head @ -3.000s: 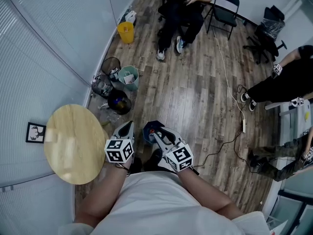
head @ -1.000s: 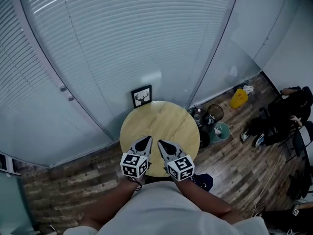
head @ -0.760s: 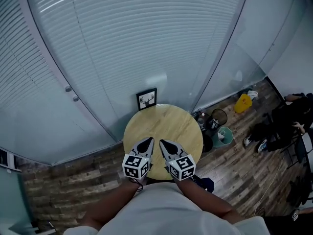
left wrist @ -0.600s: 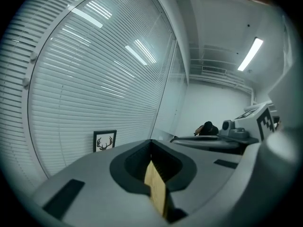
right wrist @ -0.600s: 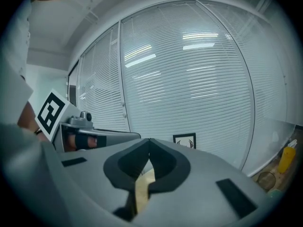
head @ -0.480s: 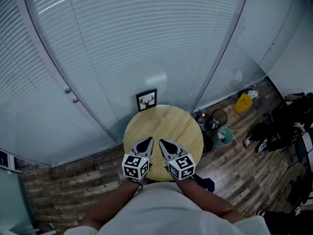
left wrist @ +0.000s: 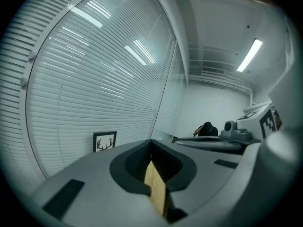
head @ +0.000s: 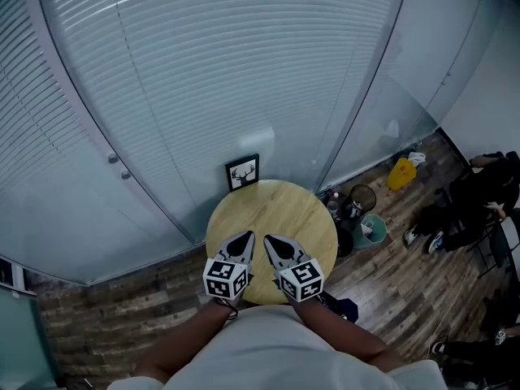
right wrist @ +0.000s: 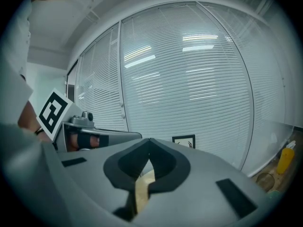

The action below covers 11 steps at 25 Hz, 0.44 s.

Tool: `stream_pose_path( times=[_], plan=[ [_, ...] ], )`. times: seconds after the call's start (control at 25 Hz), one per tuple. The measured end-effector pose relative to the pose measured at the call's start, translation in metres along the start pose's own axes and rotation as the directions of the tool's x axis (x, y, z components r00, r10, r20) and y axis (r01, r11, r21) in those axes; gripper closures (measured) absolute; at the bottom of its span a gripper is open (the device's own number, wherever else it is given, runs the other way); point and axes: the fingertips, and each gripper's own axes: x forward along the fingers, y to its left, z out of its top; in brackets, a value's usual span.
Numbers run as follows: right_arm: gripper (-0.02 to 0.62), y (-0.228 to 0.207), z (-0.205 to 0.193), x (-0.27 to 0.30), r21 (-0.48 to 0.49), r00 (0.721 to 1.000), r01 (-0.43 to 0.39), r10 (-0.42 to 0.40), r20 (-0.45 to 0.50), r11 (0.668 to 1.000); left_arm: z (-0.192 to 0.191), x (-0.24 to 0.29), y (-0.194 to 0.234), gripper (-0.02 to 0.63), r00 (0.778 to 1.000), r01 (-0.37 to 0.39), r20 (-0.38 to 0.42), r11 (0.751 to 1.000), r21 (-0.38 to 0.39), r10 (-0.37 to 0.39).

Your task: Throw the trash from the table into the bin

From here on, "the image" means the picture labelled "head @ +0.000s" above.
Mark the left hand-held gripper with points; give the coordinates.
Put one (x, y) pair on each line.
(225, 278)

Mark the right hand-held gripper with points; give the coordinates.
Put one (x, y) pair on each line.
(300, 280)

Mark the person's right forearm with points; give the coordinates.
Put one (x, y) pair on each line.
(345, 335)

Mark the person's left forearm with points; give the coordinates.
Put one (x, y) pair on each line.
(183, 343)

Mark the round wooden table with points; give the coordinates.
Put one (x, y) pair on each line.
(276, 209)

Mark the glossy black waste bin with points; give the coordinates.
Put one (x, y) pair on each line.
(345, 244)

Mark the black mesh waste bin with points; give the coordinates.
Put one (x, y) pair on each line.
(335, 205)
(363, 197)

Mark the black framed deer picture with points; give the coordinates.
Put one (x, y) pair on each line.
(242, 173)

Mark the white paper gift bag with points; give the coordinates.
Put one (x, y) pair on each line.
(368, 228)

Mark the teal octagonal waste bin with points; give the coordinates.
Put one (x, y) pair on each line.
(380, 234)

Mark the person's white shirt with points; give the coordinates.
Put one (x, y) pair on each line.
(276, 356)

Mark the round metal glass fitting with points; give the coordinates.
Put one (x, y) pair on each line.
(126, 174)
(112, 159)

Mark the yellow waste bin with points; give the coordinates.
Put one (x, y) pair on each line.
(401, 174)

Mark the white plastic bag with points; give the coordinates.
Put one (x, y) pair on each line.
(416, 159)

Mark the white window blinds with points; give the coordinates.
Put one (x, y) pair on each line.
(203, 75)

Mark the black folding chair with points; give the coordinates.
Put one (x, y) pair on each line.
(499, 246)

